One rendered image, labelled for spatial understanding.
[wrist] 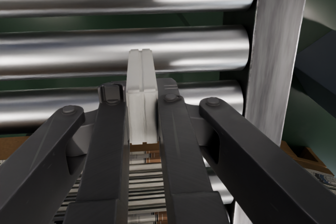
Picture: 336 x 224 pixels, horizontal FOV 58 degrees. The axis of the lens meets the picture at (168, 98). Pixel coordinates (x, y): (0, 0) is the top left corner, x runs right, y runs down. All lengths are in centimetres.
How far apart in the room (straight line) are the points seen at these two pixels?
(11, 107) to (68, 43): 10
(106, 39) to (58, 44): 5
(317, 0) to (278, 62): 95
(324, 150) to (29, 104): 141
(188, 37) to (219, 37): 3
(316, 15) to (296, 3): 96
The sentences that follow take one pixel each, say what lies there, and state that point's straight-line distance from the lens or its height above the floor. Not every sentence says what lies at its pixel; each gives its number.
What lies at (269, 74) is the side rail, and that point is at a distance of 34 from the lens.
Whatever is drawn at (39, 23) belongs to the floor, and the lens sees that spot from 117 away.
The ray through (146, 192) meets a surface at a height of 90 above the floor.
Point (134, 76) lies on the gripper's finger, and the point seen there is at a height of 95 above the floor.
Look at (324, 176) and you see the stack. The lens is 137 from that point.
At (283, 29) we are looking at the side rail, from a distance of 33.
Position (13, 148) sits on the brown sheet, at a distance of 34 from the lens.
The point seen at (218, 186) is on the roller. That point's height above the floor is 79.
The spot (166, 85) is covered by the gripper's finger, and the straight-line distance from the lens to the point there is 16.
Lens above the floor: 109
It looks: 64 degrees down
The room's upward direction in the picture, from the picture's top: 168 degrees clockwise
